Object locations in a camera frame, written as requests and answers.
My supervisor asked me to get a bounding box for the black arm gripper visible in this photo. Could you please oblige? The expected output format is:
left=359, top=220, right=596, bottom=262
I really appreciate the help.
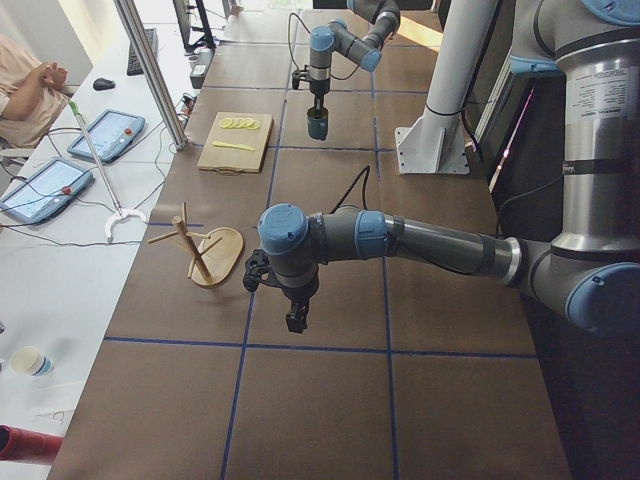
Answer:
left=309, top=79, right=330, bottom=106

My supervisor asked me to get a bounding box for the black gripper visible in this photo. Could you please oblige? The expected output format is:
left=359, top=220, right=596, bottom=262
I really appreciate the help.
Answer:
left=276, top=277, right=319, bottom=334

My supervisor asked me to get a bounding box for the dark teal mug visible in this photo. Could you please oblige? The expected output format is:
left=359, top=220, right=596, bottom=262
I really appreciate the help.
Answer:
left=306, top=107, right=329, bottom=141

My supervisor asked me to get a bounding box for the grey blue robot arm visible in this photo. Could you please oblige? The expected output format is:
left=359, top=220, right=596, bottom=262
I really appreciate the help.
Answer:
left=292, top=1, right=400, bottom=141
left=243, top=1, right=639, bottom=336

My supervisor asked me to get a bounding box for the wooden cup storage rack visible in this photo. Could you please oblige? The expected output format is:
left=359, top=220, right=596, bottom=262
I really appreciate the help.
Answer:
left=147, top=202, right=244, bottom=289

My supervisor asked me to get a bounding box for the white paper cup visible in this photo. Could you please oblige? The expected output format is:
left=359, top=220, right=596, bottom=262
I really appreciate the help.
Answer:
left=9, top=346, right=54, bottom=377

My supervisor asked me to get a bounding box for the person's hand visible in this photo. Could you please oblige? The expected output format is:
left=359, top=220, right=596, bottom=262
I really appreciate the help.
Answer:
left=38, top=62, right=68, bottom=91

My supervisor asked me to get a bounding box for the wooden cutting board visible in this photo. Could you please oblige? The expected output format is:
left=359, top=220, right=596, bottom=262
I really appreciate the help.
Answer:
left=197, top=111, right=273, bottom=173

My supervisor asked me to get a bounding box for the yellow plastic knife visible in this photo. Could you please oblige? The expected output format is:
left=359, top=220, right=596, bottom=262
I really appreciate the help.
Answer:
left=211, top=141, right=256, bottom=151

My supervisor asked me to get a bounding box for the grey power strip box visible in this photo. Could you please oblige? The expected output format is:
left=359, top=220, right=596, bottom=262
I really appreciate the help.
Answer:
left=190, top=48, right=215, bottom=89

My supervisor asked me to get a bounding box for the black keyboard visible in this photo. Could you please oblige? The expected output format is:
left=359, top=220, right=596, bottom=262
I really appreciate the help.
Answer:
left=126, top=27, right=159, bottom=77

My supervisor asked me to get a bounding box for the white reacher grabber stick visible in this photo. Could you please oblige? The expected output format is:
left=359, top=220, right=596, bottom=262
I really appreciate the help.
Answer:
left=69, top=101, right=147, bottom=243

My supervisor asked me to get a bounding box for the far blue teach pendant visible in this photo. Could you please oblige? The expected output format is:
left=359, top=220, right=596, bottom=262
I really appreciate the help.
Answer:
left=87, top=109, right=146, bottom=164

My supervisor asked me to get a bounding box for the blue teach pendant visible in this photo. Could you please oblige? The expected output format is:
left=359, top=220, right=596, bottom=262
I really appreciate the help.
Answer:
left=87, top=109, right=146, bottom=164
left=1, top=157, right=94, bottom=224

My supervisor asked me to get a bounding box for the black computer mouse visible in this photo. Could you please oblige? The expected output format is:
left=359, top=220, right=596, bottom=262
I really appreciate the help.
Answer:
left=92, top=78, right=116, bottom=91

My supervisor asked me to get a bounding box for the near blue teach pendant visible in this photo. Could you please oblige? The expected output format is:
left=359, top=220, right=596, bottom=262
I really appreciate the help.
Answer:
left=1, top=157, right=94, bottom=224

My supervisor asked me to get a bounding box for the person in peach shirt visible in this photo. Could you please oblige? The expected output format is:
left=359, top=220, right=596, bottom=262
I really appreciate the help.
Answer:
left=1, top=35, right=69, bottom=148

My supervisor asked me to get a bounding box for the red cylinder object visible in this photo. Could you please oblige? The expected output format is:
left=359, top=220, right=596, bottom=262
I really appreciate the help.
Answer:
left=1, top=425, right=64, bottom=465

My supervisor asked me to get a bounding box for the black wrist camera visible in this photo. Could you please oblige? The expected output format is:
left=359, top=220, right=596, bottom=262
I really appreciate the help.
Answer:
left=243, top=249, right=279, bottom=293

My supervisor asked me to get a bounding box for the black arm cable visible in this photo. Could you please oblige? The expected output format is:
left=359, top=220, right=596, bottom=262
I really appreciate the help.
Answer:
left=327, top=163, right=372, bottom=213

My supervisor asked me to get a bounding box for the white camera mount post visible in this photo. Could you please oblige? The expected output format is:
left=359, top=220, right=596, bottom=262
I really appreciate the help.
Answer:
left=395, top=0, right=498, bottom=175

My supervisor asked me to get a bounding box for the aluminium frame post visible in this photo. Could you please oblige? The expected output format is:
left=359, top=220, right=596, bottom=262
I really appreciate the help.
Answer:
left=114, top=0, right=188, bottom=151

